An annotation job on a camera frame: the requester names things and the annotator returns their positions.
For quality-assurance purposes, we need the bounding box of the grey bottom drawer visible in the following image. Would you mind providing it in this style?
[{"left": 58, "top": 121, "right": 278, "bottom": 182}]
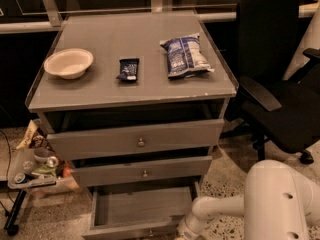
[{"left": 83, "top": 178, "right": 200, "bottom": 240}]

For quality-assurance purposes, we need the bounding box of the clear plastic snack bin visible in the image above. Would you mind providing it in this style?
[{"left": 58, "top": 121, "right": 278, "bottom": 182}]
[{"left": 8, "top": 119, "right": 80, "bottom": 196}]

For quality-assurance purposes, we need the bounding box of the grey wooden drawer cabinet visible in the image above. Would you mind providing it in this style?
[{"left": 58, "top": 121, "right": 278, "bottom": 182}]
[{"left": 25, "top": 10, "right": 240, "bottom": 192}]

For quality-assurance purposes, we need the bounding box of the metal railing bar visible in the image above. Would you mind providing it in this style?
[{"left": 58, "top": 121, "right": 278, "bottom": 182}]
[{"left": 0, "top": 3, "right": 320, "bottom": 35}]

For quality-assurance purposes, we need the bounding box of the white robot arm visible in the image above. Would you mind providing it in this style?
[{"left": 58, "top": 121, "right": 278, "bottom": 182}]
[{"left": 175, "top": 160, "right": 320, "bottom": 240}]

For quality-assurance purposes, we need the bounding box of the grey top drawer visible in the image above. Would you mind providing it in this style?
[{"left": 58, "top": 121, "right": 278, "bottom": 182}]
[{"left": 47, "top": 119, "right": 224, "bottom": 160}]

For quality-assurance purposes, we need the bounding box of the black office chair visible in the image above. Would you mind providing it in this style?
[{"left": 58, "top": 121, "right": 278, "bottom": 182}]
[{"left": 225, "top": 0, "right": 320, "bottom": 164}]

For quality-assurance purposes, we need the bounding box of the grey drawer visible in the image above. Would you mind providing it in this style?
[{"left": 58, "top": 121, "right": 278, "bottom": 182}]
[
  {"left": 47, "top": 119, "right": 224, "bottom": 160},
  {"left": 71, "top": 156, "right": 212, "bottom": 187},
  {"left": 83, "top": 178, "right": 200, "bottom": 240}
]

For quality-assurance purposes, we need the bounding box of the tan snack bag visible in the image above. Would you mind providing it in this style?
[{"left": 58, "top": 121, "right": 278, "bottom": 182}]
[{"left": 16, "top": 120, "right": 38, "bottom": 150}]

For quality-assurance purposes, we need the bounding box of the white paper bowl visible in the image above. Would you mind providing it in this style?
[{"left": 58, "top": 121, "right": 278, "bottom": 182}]
[{"left": 44, "top": 48, "right": 94, "bottom": 80}]

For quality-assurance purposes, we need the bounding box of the grey middle drawer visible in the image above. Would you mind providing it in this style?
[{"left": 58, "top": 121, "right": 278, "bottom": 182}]
[{"left": 71, "top": 156, "right": 212, "bottom": 187}]

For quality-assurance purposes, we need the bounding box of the black cart leg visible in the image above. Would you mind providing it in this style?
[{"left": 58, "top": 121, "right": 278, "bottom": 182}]
[{"left": 4, "top": 189, "right": 26, "bottom": 236}]

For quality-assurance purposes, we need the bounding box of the dark blue snack bar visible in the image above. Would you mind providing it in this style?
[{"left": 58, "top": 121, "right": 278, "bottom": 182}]
[{"left": 117, "top": 58, "right": 140, "bottom": 81}]

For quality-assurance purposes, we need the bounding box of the blue white chip bag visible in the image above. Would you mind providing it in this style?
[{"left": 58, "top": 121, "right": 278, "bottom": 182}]
[{"left": 160, "top": 33, "right": 214, "bottom": 79}]

